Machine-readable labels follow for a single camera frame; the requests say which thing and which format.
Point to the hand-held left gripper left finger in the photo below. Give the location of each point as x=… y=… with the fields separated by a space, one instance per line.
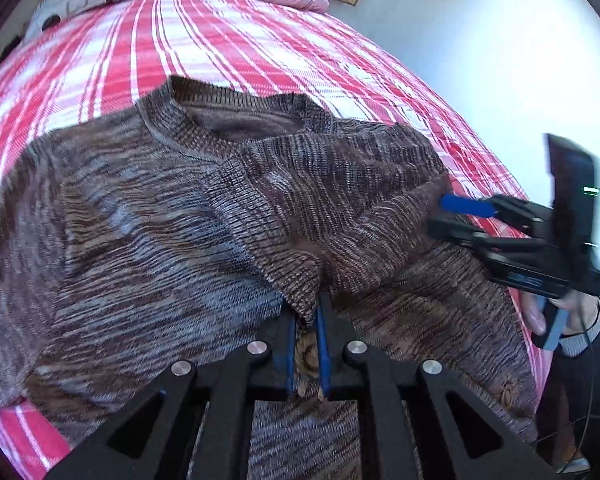
x=290 y=352

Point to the brown knit sweater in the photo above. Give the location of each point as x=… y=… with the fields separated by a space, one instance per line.
x=155 y=220

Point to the white dotted pillow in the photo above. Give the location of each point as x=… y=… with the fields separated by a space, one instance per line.
x=80 y=0

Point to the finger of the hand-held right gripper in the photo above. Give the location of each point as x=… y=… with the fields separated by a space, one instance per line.
x=460 y=232
x=462 y=204

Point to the person's right hand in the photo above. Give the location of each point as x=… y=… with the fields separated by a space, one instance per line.
x=534 y=312

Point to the red plaid bed sheet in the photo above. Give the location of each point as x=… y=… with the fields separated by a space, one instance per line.
x=230 y=35

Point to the person's right forearm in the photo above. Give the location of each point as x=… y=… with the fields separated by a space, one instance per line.
x=580 y=342

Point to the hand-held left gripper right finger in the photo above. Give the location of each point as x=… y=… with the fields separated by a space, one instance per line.
x=324 y=347

